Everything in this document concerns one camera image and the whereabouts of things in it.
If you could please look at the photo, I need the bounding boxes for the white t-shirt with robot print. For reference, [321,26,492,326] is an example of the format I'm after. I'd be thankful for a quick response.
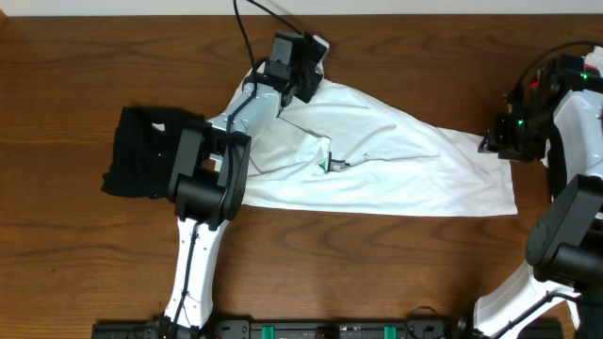
[243,80,517,217]

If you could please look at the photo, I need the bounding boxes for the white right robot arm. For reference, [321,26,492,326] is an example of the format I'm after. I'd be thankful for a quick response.
[454,43,602,338]

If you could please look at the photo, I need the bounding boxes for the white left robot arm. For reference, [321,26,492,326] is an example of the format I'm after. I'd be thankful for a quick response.
[150,25,330,338]

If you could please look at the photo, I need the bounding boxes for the white garment at right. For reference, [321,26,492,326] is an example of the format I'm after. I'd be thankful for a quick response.
[584,46,603,75]

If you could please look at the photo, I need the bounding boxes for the folded black garment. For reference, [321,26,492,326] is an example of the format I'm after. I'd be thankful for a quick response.
[101,105,204,199]

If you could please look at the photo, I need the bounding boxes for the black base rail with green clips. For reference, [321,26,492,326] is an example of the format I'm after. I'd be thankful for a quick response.
[91,305,564,339]

